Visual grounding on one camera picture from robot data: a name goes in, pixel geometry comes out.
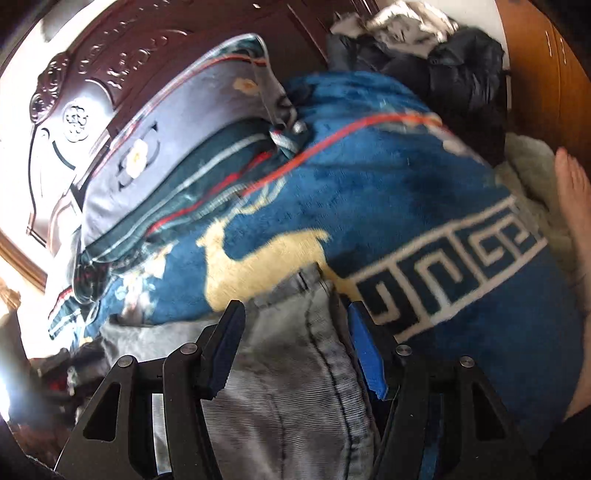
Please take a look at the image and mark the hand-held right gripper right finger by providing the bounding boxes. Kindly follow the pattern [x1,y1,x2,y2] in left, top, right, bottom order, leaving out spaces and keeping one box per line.
[347,301,539,480]

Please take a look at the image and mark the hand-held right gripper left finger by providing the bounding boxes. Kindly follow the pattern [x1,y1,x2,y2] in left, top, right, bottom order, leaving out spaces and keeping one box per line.
[55,300,247,480]

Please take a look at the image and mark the grey denim pants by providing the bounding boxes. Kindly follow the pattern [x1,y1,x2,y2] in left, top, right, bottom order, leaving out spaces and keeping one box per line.
[99,262,384,480]

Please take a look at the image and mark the blue deer print blanket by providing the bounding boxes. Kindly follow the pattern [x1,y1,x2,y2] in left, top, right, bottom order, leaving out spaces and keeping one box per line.
[46,71,583,455]

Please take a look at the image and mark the red cloth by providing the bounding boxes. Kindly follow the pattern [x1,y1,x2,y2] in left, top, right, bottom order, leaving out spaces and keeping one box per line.
[32,344,109,407]

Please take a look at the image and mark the teal striped quilt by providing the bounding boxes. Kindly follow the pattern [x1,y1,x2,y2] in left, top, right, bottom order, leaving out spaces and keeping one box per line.
[48,115,305,337]

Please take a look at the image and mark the pale fuzzy blanket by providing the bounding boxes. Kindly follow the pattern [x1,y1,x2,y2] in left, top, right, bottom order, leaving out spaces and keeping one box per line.
[494,134,583,278]

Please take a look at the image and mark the grey flower print pillow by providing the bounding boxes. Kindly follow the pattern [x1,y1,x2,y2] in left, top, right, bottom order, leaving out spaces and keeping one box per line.
[81,34,287,250]

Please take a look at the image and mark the person's bare foot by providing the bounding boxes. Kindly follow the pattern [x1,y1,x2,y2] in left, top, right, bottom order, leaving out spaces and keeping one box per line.
[554,147,591,421]

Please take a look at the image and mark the black padded jacket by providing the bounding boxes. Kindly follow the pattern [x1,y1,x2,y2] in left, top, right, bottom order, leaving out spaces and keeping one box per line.
[328,28,509,167]

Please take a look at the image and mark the carved dark wooden headboard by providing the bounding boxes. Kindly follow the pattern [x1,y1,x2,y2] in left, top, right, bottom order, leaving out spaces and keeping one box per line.
[25,0,384,259]

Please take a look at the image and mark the white grey cloth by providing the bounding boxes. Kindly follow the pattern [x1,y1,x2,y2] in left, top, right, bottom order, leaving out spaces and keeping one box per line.
[330,0,458,58]

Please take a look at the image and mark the brown wooden wardrobe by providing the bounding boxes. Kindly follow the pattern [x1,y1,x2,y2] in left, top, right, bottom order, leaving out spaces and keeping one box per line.
[496,0,591,162]

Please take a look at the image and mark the wooden window frame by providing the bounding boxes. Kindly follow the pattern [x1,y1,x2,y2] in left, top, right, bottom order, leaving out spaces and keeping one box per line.
[0,231,47,291]

